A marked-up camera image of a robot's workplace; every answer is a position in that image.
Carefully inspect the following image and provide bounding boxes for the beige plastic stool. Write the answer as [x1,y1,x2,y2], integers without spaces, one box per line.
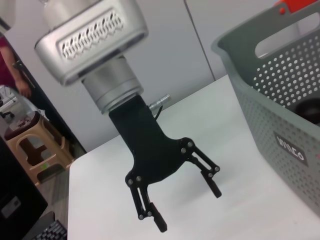
[4,111,76,187]

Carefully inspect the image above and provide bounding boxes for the grey perforated storage bin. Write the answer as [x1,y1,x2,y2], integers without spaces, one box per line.
[211,0,320,221]

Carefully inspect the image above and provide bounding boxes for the seated person red shirt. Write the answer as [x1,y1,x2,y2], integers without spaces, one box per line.
[0,37,26,87]

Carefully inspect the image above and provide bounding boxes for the bystander hand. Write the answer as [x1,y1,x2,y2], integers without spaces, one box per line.
[16,79,33,98]

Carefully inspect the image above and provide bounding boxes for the orange bin carry handle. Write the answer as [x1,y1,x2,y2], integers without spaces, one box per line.
[273,0,320,15]

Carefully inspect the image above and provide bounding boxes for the black computer keyboard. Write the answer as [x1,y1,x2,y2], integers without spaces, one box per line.
[31,219,68,240]

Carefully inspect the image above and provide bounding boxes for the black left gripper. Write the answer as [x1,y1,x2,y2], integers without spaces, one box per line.
[108,94,223,233]

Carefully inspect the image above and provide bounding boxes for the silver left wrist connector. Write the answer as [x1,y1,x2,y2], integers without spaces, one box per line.
[148,94,173,111]

